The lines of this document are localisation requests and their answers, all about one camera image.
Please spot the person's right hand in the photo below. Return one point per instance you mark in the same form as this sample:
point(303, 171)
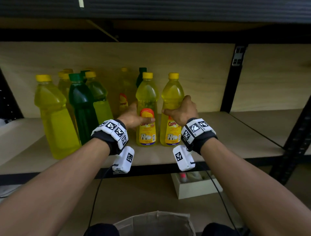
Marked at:
point(186, 113)

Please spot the person's left hand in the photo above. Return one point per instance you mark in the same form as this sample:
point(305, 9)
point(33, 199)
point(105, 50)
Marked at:
point(131, 118)

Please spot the person's right thumb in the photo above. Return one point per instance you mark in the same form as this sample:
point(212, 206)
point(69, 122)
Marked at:
point(170, 112)

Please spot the person's left thumb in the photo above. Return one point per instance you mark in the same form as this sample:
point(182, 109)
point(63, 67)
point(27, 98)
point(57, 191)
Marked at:
point(148, 119)

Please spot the yellow bottle with red-yellow label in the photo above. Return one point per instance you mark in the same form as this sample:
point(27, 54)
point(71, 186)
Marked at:
point(124, 92)
point(147, 94)
point(172, 93)

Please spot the person's left forearm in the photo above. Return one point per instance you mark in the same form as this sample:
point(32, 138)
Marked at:
point(48, 189)

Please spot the person's right forearm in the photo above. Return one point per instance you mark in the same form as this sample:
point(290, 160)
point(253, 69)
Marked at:
point(255, 194)

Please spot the black wristband with marker blocks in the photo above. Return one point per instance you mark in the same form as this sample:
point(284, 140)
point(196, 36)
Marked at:
point(114, 132)
point(195, 132)

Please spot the dark green liquid bottle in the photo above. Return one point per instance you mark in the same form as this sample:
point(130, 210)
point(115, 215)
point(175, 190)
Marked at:
point(82, 109)
point(140, 76)

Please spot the green bottle with yellow cap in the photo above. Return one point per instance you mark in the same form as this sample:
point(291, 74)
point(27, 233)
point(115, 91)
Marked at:
point(100, 102)

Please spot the wooden shelf board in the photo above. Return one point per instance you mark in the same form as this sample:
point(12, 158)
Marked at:
point(272, 124)
point(230, 136)

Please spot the pink-capped bottle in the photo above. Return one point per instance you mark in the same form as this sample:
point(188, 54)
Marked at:
point(183, 177)

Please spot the black metal shelf rack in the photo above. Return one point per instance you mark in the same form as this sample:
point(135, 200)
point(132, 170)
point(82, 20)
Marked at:
point(233, 85)

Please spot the white cardboard box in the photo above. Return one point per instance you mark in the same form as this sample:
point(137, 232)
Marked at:
point(196, 188)

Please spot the large yellow liquid bottle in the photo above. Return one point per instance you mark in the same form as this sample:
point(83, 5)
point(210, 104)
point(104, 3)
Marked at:
point(55, 121)

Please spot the beige fabric bag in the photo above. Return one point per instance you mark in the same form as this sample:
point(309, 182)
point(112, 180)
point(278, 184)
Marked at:
point(155, 225)

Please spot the person's left leg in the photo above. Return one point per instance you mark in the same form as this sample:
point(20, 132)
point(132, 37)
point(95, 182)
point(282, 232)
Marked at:
point(102, 231)

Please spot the person's leg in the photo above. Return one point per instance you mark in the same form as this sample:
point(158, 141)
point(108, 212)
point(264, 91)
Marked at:
point(217, 231)
point(102, 231)

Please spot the person's right leg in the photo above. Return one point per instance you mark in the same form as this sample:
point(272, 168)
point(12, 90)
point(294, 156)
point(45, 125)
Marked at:
point(217, 231)

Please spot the small white tag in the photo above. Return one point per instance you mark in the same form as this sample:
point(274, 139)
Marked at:
point(81, 3)

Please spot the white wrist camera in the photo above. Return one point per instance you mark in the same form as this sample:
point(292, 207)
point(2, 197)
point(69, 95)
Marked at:
point(183, 158)
point(124, 160)

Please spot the grey metal shelf bracket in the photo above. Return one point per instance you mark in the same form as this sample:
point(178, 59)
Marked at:
point(238, 56)

